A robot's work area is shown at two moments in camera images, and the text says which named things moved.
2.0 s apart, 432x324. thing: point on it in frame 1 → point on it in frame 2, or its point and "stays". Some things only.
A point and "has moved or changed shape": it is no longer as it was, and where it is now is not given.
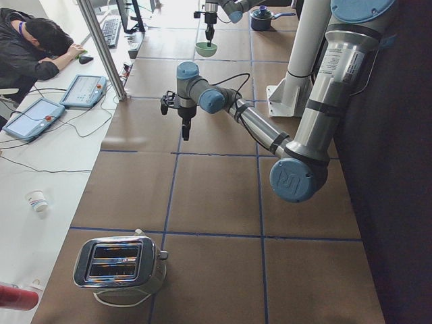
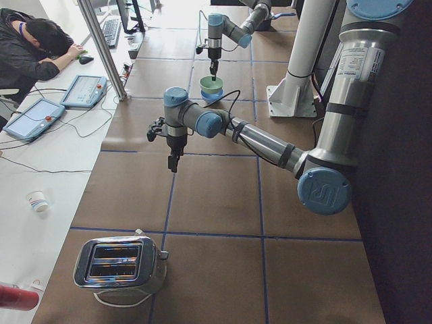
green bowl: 203,50 has moved or changed shape
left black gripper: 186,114 → 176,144
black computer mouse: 84,59 stays
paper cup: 37,200 stays
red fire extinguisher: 21,300 stays
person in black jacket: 32,50 stays
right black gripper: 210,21 → 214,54
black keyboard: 111,29 stays
